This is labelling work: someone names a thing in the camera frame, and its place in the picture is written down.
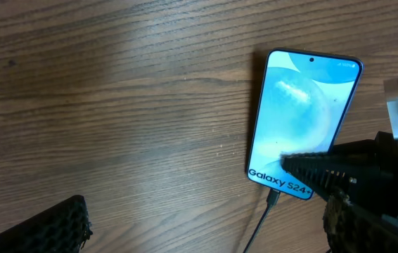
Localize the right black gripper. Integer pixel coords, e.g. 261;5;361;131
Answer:
281;132;398;253

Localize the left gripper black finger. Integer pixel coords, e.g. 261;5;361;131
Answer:
0;195;93;253

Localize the black USB charging cable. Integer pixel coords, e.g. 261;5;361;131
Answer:
242;188;281;253

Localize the blue Galaxy smartphone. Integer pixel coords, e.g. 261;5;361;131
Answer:
246;48;364;200

